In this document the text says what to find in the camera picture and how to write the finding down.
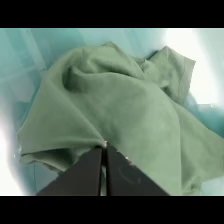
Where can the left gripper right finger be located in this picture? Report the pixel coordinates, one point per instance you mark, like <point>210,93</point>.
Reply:
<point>130,176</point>

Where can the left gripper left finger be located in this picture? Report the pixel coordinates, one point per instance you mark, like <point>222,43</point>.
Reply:
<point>83,176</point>

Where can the green T-shirt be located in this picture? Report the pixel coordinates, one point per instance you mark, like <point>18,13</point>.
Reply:
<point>133,110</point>

